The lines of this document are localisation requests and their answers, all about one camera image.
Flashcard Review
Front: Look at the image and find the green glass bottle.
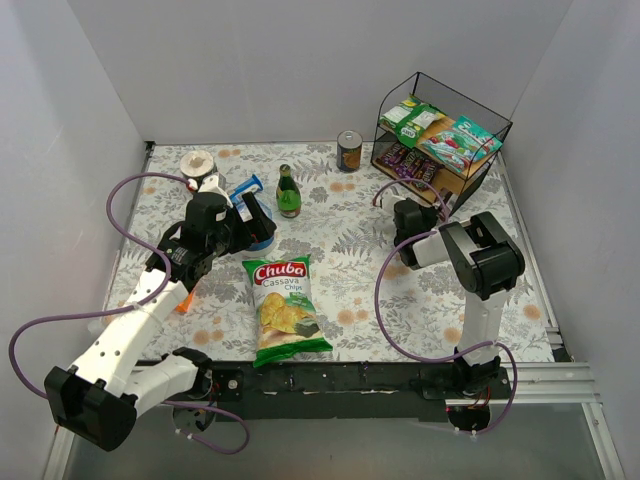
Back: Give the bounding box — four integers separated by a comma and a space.
276, 164, 301, 218

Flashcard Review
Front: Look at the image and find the green Chuba chips bag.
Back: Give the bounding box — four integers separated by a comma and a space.
243, 255, 332, 368

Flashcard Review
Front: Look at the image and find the blue cookie packet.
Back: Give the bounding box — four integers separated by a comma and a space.
230, 174, 264, 221

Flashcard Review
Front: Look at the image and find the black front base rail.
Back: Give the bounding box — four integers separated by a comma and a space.
170, 361, 513, 422

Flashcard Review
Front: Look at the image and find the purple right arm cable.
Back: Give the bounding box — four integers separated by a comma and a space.
372, 177, 519, 435

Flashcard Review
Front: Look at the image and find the purple m&m bag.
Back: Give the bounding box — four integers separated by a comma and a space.
377, 142, 408, 168
413, 160, 441, 190
393, 150, 425, 178

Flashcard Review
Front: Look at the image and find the dark tin can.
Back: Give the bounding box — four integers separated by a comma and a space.
337, 130, 363, 172

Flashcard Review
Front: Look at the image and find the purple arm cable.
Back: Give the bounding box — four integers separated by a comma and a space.
8, 172, 250, 455
372, 177, 519, 435

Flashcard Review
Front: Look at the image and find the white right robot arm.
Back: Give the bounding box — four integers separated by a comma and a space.
390, 199, 525, 395

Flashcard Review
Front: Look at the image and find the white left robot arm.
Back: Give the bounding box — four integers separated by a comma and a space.
44, 192, 276, 451

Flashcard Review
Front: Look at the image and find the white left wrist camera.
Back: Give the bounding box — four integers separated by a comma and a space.
187, 173, 233, 207

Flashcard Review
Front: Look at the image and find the orange smiley snack box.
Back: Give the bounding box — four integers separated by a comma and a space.
175, 291, 195, 314

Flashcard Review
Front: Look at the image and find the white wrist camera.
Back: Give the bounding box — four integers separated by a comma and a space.
187, 173, 233, 207
374, 194, 403, 214

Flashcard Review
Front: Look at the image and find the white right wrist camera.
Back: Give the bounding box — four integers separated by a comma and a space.
374, 194, 403, 214

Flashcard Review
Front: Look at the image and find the purple M&M bag front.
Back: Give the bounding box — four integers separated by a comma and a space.
377, 142, 408, 168

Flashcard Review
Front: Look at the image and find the black wire wooden shelf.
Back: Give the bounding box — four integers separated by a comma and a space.
371, 72, 512, 212

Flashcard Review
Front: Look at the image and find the teal Fox's candy bag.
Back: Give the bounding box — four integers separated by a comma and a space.
421, 116, 503, 173

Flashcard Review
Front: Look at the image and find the green candy bag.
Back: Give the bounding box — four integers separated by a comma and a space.
378, 95, 446, 149

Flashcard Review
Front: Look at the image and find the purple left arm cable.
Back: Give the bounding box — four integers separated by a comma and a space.
8, 172, 250, 455

